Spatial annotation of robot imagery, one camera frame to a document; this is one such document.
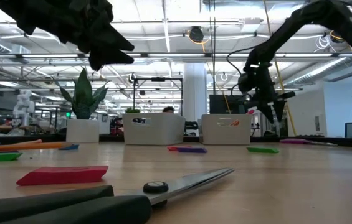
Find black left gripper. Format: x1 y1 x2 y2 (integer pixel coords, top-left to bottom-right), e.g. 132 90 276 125
47 0 135 72

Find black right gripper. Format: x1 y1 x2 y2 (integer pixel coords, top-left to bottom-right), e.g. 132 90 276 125
238 63 297 124

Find purple scissors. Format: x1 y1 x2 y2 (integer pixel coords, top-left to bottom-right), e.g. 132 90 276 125
280 138 338 147

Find purple eraser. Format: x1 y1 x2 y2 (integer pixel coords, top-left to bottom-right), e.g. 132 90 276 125
177 147 208 154

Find blue eraser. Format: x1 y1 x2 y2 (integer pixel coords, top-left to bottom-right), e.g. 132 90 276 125
58 143 80 151

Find orange eraser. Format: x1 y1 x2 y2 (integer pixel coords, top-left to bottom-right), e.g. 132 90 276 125
167 145 193 152

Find red eraser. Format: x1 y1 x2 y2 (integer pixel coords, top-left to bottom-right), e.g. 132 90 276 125
16 165 110 187

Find black and red scissors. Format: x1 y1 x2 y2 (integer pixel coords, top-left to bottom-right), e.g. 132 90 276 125
0 167 235 224

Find grey plastic bin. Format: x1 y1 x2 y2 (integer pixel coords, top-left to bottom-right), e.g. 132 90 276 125
200 113 253 146
121 112 186 146

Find green plant in white pot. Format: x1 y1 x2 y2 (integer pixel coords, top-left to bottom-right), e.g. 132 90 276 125
52 68 110 144

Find yellow cable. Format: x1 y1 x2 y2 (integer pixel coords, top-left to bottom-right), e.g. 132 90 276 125
262 0 298 137

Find black camera stand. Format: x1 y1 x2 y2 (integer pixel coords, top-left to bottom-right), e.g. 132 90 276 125
131 76 184 116

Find black ceiling cable reel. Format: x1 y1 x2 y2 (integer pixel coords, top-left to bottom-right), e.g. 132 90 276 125
188 26 206 44

